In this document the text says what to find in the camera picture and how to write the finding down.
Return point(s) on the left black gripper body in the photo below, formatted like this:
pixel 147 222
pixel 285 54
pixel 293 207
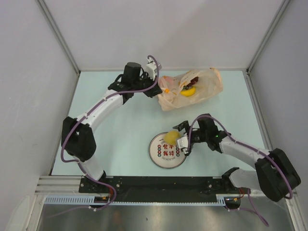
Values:
pixel 146 83

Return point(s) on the dark red fake grapes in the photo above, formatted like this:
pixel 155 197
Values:
pixel 193 81

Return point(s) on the left aluminium corner post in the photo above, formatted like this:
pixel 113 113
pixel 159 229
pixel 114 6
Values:
pixel 57 33

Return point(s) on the right aluminium corner post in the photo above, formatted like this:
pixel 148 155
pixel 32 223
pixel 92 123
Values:
pixel 274 23

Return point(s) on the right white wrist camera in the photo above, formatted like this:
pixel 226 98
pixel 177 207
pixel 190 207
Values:
pixel 183 144

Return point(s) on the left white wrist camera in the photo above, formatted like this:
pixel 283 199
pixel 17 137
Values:
pixel 153 70

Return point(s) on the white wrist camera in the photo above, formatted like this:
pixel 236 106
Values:
pixel 153 70
pixel 183 144

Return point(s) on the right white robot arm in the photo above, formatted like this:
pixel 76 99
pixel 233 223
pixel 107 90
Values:
pixel 273 172

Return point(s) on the aluminium corner post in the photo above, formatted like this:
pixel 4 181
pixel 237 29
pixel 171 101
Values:
pixel 57 33
pixel 274 23

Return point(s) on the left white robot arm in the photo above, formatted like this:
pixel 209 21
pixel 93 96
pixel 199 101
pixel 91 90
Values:
pixel 78 133

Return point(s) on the yellow fake banana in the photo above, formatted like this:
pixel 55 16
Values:
pixel 188 92

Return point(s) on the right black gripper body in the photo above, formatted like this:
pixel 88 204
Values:
pixel 199 136

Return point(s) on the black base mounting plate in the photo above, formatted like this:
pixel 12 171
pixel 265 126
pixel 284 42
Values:
pixel 147 195

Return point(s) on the white slotted cable duct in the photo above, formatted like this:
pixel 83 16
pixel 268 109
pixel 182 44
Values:
pixel 98 200

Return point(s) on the yellow fake lemon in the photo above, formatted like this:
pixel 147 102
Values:
pixel 171 137

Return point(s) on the white printed round plate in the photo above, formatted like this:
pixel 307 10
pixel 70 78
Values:
pixel 165 155

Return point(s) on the translucent orange plastic bag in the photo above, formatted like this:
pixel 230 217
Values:
pixel 194 86

